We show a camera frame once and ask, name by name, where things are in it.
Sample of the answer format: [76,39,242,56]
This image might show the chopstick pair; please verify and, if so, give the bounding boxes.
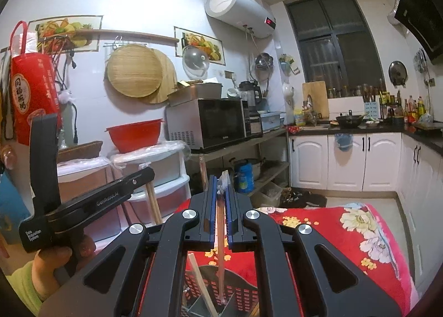
[216,170,231,305]
[145,178,163,225]
[188,253,218,317]

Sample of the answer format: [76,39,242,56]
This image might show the dark kitchen window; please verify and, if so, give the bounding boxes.
[285,0,384,92]

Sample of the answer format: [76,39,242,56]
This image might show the left hand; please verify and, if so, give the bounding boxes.
[32,235,96,301]

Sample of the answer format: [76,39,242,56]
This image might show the red floral tablecloth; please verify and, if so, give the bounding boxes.
[138,200,420,317]

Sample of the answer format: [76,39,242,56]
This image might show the olive perforated utensil holder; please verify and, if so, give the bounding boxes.
[180,265,260,316]

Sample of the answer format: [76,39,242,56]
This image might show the red plastic basin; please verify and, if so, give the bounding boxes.
[106,118,163,154]

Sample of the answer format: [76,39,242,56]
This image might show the white drawer tower right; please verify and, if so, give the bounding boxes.
[110,141,191,219]

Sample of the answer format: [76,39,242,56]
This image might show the blue canister on shelf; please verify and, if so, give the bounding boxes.
[234,159,254,193]

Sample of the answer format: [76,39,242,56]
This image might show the white base cabinets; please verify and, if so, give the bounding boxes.
[288,131,442,293]

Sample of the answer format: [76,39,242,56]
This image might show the red hanging shopping bag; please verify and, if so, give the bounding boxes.
[10,20,61,145]

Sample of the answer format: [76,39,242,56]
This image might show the black wok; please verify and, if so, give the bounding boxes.
[336,110,367,128]

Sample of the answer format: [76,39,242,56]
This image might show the round bamboo tray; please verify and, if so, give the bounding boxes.
[106,44,177,104]

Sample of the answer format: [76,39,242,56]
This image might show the silver microwave oven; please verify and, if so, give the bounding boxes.
[166,99,246,151]

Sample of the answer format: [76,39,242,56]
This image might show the wooden cutting board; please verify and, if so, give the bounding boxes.
[302,81,330,119]

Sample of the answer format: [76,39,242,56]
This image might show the white water heater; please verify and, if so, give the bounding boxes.
[205,0,276,38]

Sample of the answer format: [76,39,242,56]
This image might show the black range hood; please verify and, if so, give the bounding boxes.
[395,0,442,64]

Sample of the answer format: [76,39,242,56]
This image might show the glass pot lid on wall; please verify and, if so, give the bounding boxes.
[182,46,210,77]

